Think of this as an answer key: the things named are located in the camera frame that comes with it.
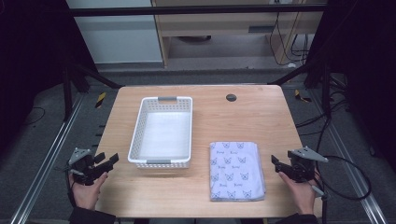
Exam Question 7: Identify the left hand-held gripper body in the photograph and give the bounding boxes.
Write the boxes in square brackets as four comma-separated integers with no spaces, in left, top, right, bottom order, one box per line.
[66,147,107,187]

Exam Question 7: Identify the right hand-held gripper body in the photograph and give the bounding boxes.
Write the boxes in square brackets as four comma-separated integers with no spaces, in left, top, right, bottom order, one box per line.
[287,146,330,184]

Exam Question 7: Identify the person's left hand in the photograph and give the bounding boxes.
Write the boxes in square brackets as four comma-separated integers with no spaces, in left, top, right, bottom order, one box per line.
[68,171,109,212]

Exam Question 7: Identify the person's right hand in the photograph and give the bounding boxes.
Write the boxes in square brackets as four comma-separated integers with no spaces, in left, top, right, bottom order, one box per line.
[277,169,319,217]

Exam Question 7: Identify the folded light patterned towel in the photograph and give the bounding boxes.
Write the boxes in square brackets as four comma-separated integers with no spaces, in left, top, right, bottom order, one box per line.
[208,141,267,203]

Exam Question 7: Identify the yellow black striped tape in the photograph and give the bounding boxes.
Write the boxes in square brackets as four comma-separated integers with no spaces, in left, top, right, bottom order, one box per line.
[294,89,312,104]
[94,91,107,109]

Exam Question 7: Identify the white perforated plastic basket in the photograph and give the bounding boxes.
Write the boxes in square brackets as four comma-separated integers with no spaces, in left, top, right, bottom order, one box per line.
[127,95,194,170]

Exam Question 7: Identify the black metal stand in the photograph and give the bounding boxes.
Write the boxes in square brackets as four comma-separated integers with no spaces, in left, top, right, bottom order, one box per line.
[61,61,125,122]
[268,61,332,119]

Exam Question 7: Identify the white cabinet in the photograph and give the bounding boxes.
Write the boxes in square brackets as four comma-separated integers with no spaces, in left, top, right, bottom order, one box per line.
[64,0,164,65]

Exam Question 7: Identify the light wooden desk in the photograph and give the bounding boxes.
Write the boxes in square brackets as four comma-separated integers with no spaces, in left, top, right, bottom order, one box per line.
[150,0,328,67]

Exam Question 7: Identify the aluminium floor rail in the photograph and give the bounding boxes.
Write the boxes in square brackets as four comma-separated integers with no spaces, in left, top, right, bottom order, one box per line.
[8,94,86,224]
[307,90,389,224]

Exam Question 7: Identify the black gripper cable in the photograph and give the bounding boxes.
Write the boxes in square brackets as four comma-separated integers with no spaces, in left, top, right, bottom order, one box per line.
[312,154,373,202]

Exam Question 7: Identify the black floor cables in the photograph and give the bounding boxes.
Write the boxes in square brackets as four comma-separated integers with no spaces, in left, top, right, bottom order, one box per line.
[294,73,353,153]

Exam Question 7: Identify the thin black floor cable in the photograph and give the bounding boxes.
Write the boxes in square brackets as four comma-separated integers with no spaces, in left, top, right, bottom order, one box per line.
[23,106,47,127]

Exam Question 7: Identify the black hanging cables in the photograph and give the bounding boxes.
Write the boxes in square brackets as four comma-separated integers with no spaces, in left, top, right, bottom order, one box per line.
[268,12,312,67]

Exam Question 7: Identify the black horizontal frame bar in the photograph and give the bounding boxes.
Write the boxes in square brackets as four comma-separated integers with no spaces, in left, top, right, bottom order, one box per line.
[68,4,328,18]

